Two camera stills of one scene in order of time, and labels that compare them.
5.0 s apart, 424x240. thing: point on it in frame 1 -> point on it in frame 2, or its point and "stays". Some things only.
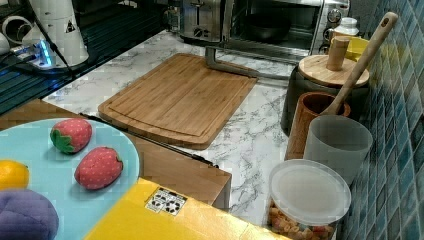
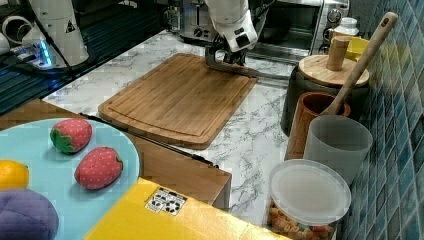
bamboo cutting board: (181, 100) stays
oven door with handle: (289, 42) -> (266, 61)
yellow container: (355, 47) stays
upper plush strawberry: (71, 135) stays
